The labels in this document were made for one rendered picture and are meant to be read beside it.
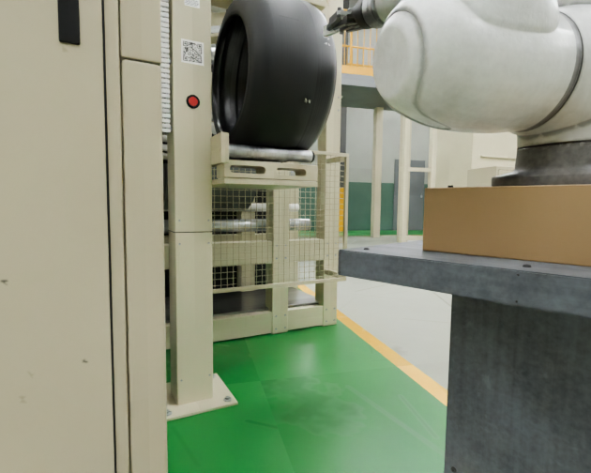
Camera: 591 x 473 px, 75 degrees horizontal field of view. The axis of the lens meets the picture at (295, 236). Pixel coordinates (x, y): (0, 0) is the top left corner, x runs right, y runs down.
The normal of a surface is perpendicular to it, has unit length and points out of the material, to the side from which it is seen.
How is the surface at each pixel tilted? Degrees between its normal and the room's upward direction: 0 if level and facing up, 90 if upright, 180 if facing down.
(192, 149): 90
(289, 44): 85
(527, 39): 86
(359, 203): 90
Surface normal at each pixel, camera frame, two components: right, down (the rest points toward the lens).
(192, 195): 0.47, 0.07
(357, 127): 0.26, 0.08
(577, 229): -0.71, 0.05
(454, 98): -0.04, 0.80
